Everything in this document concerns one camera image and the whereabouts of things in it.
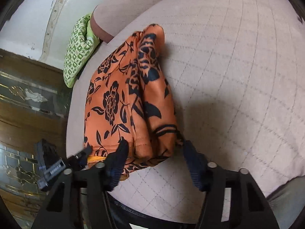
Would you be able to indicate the green patterned pillow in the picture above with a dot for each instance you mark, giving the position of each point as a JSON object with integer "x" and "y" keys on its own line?
{"x": 81, "y": 45}

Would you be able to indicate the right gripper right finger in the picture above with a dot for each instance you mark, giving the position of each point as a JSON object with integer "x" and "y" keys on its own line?
{"x": 232, "y": 200}

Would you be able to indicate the wooden glass wardrobe door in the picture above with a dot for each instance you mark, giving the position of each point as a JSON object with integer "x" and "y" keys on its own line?
{"x": 34, "y": 106}

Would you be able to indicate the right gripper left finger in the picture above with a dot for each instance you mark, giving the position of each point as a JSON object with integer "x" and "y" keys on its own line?
{"x": 62, "y": 206}

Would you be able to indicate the orange black floral garment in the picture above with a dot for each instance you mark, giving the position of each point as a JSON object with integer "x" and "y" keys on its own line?
{"x": 129, "y": 99}

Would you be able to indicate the pink quilted mattress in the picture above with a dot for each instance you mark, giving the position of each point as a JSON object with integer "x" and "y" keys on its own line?
{"x": 236, "y": 69}

